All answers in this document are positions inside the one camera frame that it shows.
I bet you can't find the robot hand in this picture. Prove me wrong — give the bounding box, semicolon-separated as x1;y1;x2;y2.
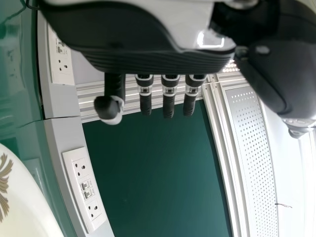
39;0;316;139

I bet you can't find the plate with brown leaf pattern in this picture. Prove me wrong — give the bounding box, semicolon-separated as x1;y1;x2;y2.
0;142;64;237

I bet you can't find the white socket strip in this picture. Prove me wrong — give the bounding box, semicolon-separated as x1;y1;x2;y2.
61;146;109;234
46;24;75;86

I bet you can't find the perforated cable duct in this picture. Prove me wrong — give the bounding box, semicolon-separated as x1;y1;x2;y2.
223;86;279;237

